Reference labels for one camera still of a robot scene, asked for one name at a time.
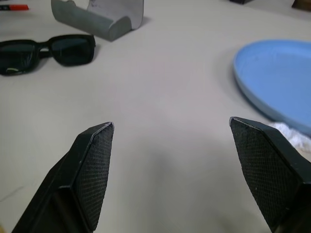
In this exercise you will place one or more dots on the dark brown object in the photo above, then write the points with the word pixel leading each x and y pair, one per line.
pixel 303 3

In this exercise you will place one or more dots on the white crumpled tissue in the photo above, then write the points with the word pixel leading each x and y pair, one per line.
pixel 296 139

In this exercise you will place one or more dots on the black sunglasses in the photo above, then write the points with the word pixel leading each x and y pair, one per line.
pixel 73 49

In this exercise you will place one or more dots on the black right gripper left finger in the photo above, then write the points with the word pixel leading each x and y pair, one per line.
pixel 92 174

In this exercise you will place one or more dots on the blue round plate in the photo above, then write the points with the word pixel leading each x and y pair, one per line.
pixel 274 72

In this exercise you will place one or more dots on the red and black pen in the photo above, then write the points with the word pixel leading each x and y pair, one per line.
pixel 17 7

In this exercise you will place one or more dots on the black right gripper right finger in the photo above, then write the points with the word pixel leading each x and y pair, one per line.
pixel 264 170

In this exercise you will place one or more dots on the grey glasses case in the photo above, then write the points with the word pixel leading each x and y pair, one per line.
pixel 85 19

